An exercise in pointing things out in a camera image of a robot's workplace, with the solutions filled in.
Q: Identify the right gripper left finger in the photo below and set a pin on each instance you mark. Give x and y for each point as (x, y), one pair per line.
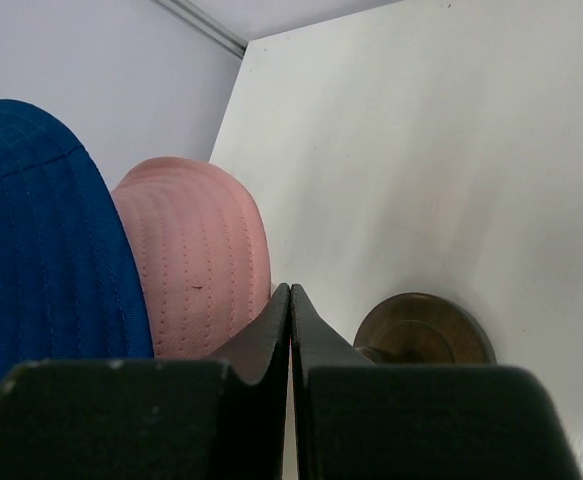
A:
(220, 417)

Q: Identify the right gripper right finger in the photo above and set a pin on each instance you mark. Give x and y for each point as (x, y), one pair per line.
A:
(359, 420)

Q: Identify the dark blue bucket hat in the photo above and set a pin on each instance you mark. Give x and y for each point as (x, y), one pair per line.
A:
(69, 287)

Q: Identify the pink bucket hat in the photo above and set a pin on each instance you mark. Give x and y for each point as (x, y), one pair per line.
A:
(201, 252)

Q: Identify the dark round wooden stand base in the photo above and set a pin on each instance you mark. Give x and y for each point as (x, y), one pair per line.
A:
(421, 328)

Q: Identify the left aluminium corner post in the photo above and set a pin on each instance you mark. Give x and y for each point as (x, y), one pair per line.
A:
(206, 25)

